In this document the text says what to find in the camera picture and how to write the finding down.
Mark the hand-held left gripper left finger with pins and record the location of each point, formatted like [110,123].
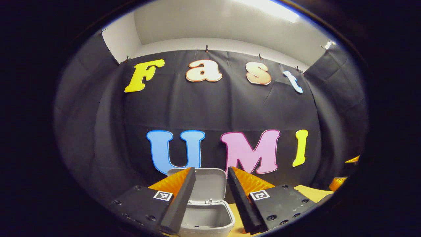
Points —
[179,200]

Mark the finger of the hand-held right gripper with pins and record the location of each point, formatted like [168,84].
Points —
[352,160]
[338,184]

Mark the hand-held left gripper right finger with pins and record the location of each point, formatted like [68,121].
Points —
[243,204]

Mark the white desktop garbage bin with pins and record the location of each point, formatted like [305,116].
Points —
[207,217]

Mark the wooden desktop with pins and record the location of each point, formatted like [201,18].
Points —
[312,194]

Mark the black backdrop cloth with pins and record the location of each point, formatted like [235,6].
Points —
[213,108]

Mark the row of small backdrop clips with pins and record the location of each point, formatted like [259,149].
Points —
[206,48]

